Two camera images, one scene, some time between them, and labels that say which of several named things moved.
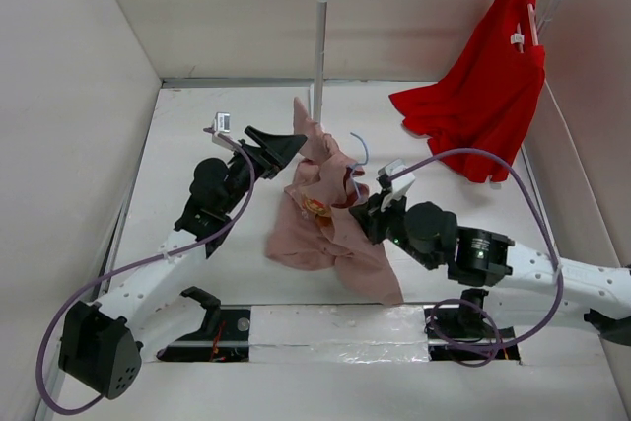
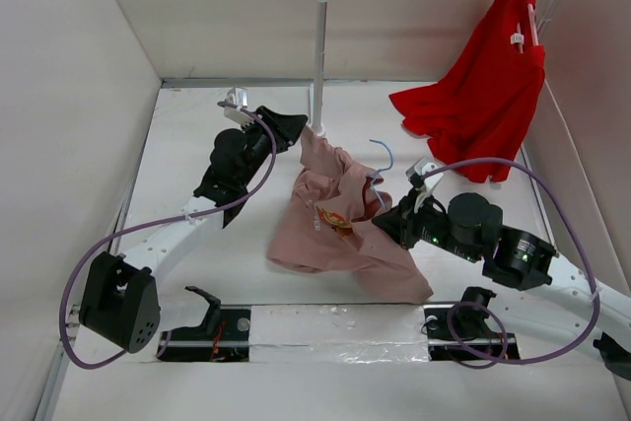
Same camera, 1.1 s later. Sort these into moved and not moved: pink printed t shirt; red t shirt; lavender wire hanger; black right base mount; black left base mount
Moved: pink printed t shirt; lavender wire hanger
Not moved: red t shirt; black right base mount; black left base mount
